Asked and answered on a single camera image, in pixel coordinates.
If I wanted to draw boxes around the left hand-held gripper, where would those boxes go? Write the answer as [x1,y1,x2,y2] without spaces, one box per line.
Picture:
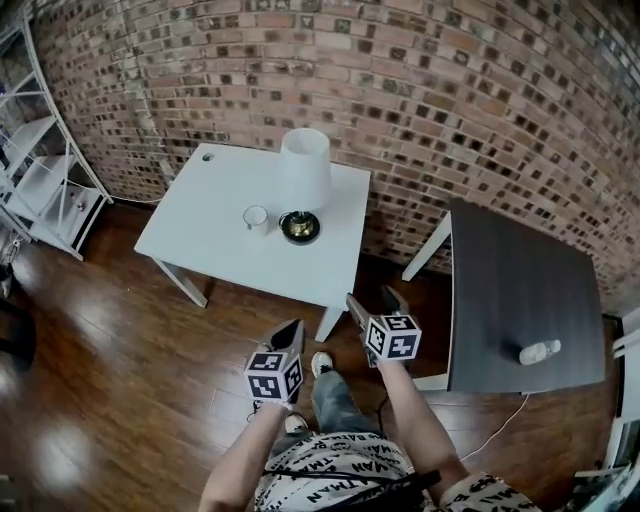
[243,318,307,405]

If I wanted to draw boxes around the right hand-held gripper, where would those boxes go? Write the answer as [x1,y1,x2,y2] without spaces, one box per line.
[345,285,423,370]

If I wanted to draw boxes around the white cup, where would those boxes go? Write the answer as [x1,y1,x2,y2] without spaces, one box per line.
[242,204,270,237]

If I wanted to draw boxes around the white shade table lamp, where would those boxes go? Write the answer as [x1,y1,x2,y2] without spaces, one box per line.
[277,127,333,247]

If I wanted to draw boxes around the person's left forearm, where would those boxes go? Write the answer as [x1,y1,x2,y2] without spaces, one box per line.
[198,399,294,512]

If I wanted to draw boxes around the person's right forearm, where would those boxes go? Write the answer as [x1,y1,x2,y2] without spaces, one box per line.
[376,357,472,504]

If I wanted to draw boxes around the dark wooden table surface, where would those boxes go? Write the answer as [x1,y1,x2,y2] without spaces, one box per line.
[401,196,608,397]

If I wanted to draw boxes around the person's right shoe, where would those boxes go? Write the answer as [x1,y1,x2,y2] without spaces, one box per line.
[310,350,336,377]

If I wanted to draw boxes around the person's jeans leg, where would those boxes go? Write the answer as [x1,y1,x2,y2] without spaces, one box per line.
[310,372,382,437]

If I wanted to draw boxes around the white table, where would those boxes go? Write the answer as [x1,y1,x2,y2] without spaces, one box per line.
[133,142,373,344]

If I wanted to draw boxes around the person's printed beige shirt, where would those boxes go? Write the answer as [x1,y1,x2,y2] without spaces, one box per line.
[253,431,544,512]

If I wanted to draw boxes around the clear plastic bottle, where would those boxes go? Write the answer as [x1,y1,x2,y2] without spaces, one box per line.
[517,338,563,367]

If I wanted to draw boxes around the white cabinet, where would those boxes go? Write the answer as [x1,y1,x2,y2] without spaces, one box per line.
[601,305,640,474]

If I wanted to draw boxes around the white metal shelf rack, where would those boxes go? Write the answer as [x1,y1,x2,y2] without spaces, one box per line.
[0,8,115,263]

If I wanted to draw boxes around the white floor cable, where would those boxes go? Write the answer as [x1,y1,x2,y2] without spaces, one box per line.
[458,391,532,462]

